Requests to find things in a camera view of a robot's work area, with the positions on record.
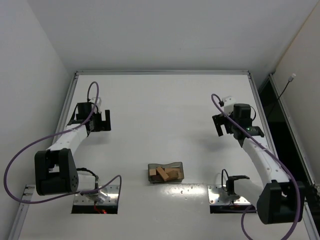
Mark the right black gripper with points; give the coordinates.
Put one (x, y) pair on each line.
(221, 120)

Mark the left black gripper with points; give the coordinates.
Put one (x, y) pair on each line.
(100, 122)

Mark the smoky transparent plastic bin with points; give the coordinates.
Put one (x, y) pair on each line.
(157, 179)

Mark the long light wood block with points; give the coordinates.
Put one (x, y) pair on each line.
(162, 173)

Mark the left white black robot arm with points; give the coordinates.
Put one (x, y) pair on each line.
(55, 168)

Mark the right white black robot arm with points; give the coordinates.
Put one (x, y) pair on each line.
(279, 199)

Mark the light wood cube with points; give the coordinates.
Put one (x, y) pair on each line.
(152, 172)

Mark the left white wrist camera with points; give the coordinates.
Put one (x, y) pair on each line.
(97, 102)

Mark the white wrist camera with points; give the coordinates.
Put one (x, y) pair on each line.
(97, 102)
(227, 104)

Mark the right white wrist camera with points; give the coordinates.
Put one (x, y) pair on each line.
(227, 104)

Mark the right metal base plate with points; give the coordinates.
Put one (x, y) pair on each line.
(218, 197)

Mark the metal base plate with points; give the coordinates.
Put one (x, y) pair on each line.
(218, 197)
(107, 196)

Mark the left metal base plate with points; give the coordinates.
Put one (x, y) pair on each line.
(107, 196)

